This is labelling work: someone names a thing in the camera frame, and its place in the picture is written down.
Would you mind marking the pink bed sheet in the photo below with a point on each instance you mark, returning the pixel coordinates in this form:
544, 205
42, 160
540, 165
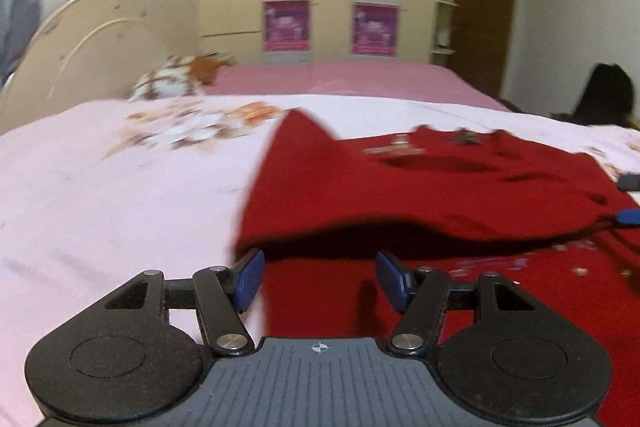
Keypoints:
350, 79

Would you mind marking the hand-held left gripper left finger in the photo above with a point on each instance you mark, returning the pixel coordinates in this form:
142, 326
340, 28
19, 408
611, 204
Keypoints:
252, 274

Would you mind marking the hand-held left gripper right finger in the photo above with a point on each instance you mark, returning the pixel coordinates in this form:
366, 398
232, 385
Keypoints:
387, 277

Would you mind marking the brown white patterned pillow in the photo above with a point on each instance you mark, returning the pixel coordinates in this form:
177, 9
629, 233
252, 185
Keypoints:
160, 79

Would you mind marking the brown wooden door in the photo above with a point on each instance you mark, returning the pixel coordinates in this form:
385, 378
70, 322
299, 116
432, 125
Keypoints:
485, 7

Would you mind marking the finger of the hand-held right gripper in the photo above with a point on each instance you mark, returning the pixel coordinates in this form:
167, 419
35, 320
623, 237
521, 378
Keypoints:
630, 183
628, 217

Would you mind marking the red knit garment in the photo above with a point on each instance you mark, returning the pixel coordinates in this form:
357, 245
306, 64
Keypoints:
400, 197

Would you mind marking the black bag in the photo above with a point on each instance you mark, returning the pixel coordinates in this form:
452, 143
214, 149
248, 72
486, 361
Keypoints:
602, 97

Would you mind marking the brown cloth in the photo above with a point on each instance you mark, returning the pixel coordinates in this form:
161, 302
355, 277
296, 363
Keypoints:
207, 66

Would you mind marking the cream bed headboard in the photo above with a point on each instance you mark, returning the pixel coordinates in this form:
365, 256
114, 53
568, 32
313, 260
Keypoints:
75, 42

